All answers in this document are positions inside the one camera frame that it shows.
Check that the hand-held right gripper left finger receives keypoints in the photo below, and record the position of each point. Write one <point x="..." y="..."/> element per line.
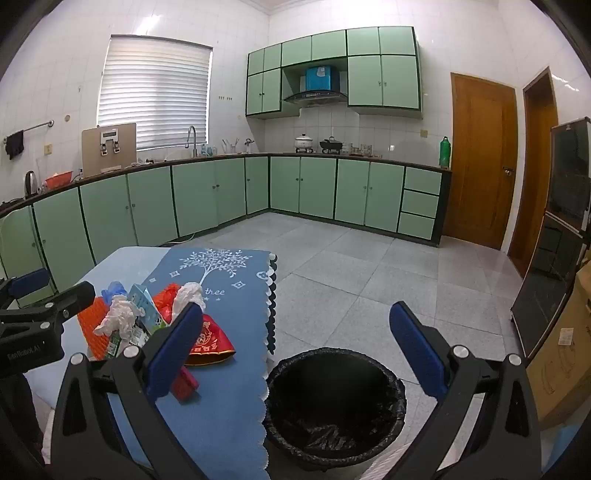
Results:
<point x="173" y="353"/>

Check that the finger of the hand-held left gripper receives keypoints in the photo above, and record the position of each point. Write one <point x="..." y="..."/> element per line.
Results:
<point x="69" y="300"/>
<point x="27" y="282"/>

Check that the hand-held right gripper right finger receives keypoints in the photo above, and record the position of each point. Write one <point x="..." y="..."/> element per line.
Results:
<point x="415" y="350"/>

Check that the red gold fabric pouch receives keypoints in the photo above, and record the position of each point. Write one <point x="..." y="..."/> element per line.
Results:
<point x="213" y="341"/>

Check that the waste bin with black liner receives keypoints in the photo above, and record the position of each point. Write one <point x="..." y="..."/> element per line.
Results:
<point x="332" y="406"/>

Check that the maroon scouring pad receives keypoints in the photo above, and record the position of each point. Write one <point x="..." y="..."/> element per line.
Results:
<point x="187" y="385"/>

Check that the orange mesh scrubber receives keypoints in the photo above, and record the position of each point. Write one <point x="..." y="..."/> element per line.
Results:
<point x="92" y="330"/>

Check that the blue plastic bag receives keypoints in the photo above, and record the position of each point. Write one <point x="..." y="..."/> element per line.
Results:
<point x="114" y="290"/>

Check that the crumpled white plastic wrap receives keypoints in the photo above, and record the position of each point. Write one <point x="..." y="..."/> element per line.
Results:
<point x="117" y="316"/>

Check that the red plastic bag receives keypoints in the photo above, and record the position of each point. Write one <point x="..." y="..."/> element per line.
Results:
<point x="164" y="300"/>

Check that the blue white drink carton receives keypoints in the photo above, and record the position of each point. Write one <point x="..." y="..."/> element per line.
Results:
<point x="144" y="302"/>

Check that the green snack wrapper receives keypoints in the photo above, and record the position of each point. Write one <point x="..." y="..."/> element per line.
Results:
<point x="114" y="344"/>

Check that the crumpled white tissue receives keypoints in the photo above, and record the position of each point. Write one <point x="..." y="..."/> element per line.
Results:
<point x="189" y="293"/>

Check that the blue tree print table runner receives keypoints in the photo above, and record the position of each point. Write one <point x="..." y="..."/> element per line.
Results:
<point x="231" y="415"/>

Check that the steel kettle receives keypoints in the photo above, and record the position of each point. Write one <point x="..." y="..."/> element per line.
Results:
<point x="31" y="183"/>

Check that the red plastic basin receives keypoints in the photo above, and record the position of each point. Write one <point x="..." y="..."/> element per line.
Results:
<point x="59" y="179"/>

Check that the dark hanging towel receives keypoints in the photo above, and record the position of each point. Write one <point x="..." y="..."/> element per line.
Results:
<point x="14" y="145"/>

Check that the cardboard box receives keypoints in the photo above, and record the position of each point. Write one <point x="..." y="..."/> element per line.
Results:
<point x="565" y="355"/>
<point x="111" y="157"/>

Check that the green base cabinets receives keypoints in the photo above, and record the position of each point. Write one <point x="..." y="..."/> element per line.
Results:
<point x="198" y="198"/>

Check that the black glass cabinet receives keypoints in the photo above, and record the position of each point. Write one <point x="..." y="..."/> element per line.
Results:
<point x="549" y="258"/>

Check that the green bottle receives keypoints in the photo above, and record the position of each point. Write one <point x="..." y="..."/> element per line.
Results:
<point x="444" y="152"/>

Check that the steel kitchen faucet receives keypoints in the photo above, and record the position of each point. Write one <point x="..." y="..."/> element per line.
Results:
<point x="191" y="138"/>

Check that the open wooden door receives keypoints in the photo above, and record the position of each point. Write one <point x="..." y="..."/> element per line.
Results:
<point x="538" y="184"/>

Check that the glass jars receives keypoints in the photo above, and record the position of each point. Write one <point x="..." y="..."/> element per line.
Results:
<point x="358" y="150"/>

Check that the utensil holder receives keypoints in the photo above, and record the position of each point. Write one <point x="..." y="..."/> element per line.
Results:
<point x="229" y="146"/>

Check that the black wok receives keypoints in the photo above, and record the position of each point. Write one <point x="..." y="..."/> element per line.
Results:
<point x="331" y="145"/>

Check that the white window blind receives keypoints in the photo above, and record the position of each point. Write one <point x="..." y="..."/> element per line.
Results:
<point x="154" y="92"/>

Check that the white cooking pot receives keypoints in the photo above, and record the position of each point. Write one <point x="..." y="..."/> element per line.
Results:
<point x="304" y="143"/>

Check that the black range hood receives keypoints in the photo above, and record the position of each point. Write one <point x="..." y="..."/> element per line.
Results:
<point x="316" y="97"/>

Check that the wall towel rail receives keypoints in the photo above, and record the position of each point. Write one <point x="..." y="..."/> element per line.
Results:
<point x="32" y="127"/>

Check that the green wall cabinets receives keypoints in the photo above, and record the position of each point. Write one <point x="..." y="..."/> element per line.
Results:
<point x="383" y="83"/>

